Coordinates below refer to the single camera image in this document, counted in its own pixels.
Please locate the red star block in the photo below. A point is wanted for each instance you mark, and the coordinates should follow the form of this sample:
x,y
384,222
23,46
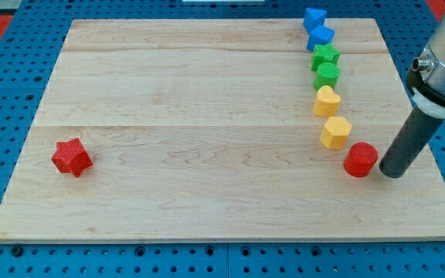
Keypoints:
x,y
71,157

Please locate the green cylinder block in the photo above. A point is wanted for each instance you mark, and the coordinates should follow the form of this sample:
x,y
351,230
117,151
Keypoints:
x,y
327,74

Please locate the yellow hexagon block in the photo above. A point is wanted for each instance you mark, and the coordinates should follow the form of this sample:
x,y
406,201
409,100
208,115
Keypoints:
x,y
335,133

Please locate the blue triangle block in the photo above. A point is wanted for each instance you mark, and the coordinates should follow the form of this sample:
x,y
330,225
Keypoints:
x,y
313,17

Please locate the light wooden board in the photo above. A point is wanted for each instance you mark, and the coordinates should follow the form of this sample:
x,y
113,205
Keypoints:
x,y
201,131

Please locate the red cylinder block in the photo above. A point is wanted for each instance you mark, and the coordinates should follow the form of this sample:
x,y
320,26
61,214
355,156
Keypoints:
x,y
360,159

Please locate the blue cube block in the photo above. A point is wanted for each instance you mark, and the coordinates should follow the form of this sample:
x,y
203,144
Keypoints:
x,y
320,35

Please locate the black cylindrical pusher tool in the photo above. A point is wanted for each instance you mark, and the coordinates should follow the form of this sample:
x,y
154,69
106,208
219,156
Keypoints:
x,y
411,139

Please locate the green star block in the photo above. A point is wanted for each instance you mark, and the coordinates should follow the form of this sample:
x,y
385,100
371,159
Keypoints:
x,y
324,54

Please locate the yellow heart block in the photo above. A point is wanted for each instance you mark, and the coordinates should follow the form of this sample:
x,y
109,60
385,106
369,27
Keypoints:
x,y
326,102

